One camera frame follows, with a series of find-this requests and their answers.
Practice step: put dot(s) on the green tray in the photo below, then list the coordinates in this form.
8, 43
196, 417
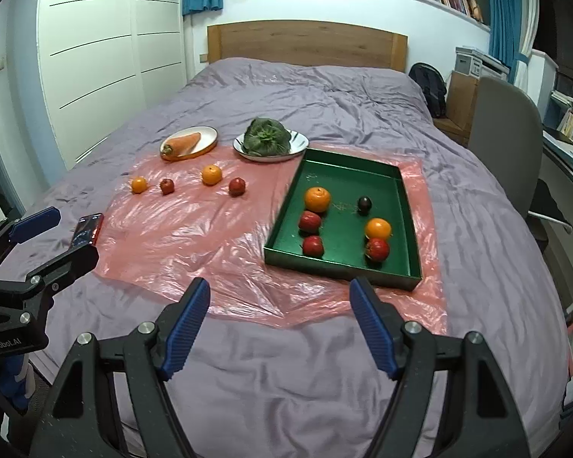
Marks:
347, 178

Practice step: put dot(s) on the white desk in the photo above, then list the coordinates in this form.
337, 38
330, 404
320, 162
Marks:
557, 172

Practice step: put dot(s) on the white plate orange rim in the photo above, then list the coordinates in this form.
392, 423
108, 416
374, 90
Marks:
208, 141

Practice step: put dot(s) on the grey office chair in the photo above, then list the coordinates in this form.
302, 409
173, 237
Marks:
508, 138

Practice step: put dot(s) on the blue curtain right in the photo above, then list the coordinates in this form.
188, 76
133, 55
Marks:
513, 28

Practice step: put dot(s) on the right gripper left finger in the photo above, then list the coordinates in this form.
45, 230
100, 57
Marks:
81, 415

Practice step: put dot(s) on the wooden headboard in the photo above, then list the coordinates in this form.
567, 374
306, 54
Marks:
308, 43

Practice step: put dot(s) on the pink plastic sheet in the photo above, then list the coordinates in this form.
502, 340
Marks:
162, 242

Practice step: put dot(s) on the green leafy vegetable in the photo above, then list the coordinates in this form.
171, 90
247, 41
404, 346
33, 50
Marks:
266, 137

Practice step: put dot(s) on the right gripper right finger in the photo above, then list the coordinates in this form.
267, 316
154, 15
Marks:
479, 415

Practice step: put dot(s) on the wooden nightstand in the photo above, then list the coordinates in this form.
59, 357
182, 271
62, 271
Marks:
460, 107

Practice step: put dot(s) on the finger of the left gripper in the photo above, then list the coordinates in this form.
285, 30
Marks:
27, 228
62, 271

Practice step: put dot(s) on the smartphone in red case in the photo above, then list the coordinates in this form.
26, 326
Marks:
87, 230

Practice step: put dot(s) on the white printer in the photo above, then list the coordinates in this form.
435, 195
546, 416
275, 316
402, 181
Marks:
472, 62

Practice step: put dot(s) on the carrot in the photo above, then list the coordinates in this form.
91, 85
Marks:
179, 146

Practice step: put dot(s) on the small red apple right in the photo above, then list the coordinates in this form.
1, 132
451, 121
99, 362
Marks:
237, 187

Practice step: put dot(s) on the large orange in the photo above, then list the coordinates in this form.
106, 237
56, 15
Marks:
317, 199

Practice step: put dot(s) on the big dark red apple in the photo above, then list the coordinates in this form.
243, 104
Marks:
310, 223

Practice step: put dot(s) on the dark purple plum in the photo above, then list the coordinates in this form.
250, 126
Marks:
364, 205

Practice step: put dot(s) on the white wardrobe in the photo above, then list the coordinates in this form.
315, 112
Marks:
103, 61

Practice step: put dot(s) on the black backpack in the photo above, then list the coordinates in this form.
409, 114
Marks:
433, 87

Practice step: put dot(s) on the white striped plate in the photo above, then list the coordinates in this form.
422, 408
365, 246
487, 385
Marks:
298, 144

